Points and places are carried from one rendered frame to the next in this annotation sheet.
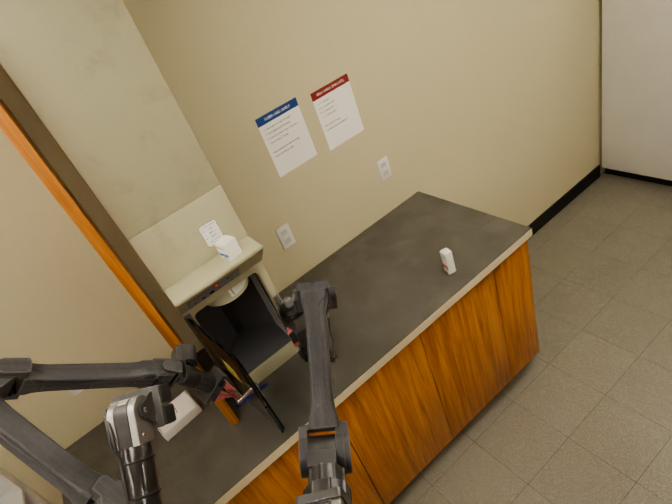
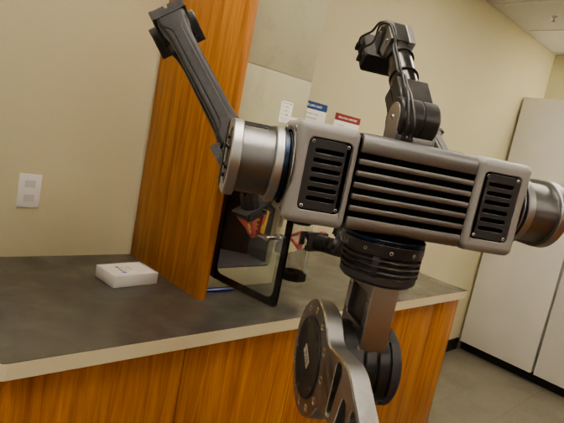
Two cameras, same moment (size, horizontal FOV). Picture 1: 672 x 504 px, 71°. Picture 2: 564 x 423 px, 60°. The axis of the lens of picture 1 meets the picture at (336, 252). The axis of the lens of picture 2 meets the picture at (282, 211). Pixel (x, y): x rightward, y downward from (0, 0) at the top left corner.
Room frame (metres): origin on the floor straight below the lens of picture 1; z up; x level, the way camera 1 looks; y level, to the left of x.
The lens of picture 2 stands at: (-0.29, 0.90, 1.49)
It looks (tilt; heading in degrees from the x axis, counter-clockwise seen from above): 8 degrees down; 340
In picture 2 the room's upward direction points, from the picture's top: 11 degrees clockwise
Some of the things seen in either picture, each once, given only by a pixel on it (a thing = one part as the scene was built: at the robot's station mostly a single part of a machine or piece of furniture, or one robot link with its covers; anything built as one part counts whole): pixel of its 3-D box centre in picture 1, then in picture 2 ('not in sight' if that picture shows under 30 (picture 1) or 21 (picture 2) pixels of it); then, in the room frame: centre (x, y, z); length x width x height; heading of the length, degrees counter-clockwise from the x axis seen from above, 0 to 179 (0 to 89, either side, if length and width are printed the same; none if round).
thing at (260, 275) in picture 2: (235, 376); (252, 231); (1.14, 0.46, 1.19); 0.30 x 0.01 x 0.40; 30
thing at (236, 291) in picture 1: (222, 283); not in sight; (1.45, 0.42, 1.34); 0.18 x 0.18 x 0.05
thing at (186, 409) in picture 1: (176, 414); (127, 274); (1.31, 0.80, 0.96); 0.16 x 0.12 x 0.04; 119
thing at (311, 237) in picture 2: (313, 334); (321, 243); (1.21, 0.18, 1.16); 0.10 x 0.07 x 0.07; 114
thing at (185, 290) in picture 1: (220, 279); not in sight; (1.29, 0.38, 1.46); 0.32 x 0.11 x 0.10; 114
